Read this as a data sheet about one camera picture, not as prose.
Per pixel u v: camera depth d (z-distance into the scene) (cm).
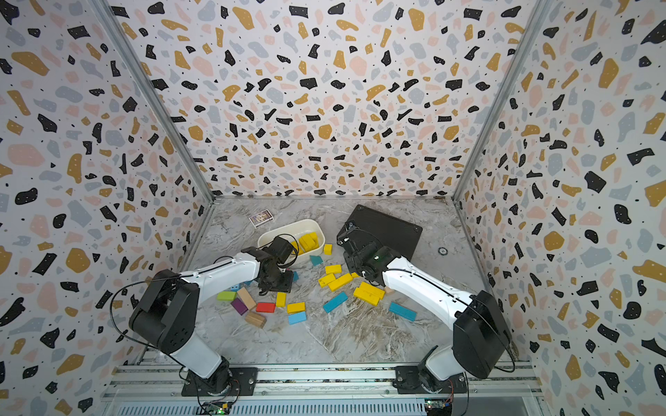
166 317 45
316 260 100
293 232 106
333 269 98
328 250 101
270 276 69
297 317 86
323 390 73
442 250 103
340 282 94
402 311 88
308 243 100
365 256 62
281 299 90
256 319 84
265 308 89
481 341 42
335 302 90
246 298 90
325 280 94
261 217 113
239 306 88
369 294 90
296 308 88
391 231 109
